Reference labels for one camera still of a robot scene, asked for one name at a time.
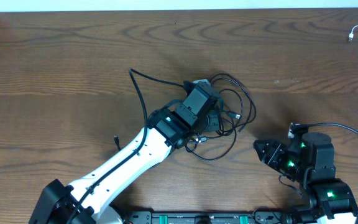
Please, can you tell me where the black usb cable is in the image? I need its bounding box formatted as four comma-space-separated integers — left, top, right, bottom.
113, 72, 257, 162

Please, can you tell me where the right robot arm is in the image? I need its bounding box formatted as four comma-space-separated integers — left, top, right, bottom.
253, 132, 358, 223

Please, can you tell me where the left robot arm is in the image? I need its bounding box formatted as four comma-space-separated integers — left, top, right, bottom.
29, 80, 220, 223

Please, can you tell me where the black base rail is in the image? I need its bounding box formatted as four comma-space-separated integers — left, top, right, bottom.
114, 207, 302, 224

